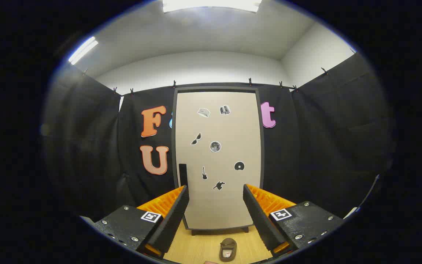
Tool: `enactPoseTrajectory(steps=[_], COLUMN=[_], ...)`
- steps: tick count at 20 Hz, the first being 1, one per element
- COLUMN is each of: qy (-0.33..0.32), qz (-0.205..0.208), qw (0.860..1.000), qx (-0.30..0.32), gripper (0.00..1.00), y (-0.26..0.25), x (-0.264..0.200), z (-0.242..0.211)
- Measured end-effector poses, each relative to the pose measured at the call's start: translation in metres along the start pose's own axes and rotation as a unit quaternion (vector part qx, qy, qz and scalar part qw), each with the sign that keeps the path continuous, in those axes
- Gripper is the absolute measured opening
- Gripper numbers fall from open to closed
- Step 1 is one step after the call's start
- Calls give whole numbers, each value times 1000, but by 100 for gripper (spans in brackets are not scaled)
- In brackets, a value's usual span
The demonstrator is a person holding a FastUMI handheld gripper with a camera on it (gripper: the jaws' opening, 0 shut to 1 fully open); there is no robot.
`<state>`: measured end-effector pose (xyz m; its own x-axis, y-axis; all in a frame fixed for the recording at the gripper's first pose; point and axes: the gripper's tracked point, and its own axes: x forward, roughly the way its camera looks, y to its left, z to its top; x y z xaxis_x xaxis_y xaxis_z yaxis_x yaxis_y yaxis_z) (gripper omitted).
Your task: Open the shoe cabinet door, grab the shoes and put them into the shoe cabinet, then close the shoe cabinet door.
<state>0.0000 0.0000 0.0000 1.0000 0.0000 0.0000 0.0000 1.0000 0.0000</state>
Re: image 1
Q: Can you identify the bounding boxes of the black backdrop cloth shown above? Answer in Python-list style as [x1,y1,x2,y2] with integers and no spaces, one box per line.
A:
[44,51,393,222]

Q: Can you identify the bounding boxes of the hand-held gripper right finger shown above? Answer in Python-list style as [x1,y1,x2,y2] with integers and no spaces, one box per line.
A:
[243,184,344,257]

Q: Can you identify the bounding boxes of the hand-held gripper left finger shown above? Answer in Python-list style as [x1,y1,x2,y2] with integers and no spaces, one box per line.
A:
[94,185,190,259]

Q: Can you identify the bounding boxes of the ceiling light panel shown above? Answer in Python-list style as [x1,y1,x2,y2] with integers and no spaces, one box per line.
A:
[68,36,99,66]
[162,0,262,13]

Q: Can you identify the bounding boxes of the beige shoe cabinet door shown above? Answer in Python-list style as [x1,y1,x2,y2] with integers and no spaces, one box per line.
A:
[175,92,262,230]

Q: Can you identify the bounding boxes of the dark grey shoe cabinet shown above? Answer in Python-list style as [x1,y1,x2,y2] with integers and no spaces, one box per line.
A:
[172,87,265,235]

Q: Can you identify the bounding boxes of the brown fuzzy shoe with bow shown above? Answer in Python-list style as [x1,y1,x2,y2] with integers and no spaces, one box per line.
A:
[219,238,238,262]

